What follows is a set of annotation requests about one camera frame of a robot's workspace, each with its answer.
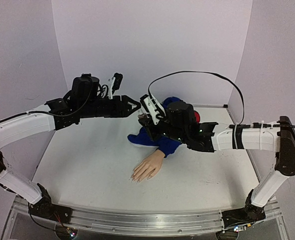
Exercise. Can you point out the pink nail polish bottle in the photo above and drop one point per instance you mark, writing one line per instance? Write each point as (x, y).
(142, 116)

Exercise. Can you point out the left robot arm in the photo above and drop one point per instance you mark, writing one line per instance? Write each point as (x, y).
(86, 99)

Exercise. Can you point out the mannequin hand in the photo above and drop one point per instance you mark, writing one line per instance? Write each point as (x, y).
(149, 167)

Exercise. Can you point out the aluminium table front rail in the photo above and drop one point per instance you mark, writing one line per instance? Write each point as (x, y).
(154, 224)

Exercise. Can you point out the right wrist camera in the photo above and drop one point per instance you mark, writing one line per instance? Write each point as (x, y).
(153, 107)

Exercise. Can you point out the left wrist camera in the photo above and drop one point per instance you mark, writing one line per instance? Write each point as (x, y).
(115, 83)

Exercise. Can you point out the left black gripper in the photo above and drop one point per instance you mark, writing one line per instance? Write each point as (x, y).
(126, 106)

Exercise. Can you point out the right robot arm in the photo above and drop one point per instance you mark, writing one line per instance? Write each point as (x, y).
(209, 137)

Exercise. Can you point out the blue red white jacket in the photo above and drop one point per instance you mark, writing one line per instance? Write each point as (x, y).
(164, 144)

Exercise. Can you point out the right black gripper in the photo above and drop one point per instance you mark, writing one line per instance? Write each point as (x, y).
(148, 124)

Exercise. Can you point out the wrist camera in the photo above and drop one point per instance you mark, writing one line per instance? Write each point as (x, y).
(115, 83)
(153, 107)

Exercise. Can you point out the white nail polish cap brush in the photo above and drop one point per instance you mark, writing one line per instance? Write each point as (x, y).
(140, 111)

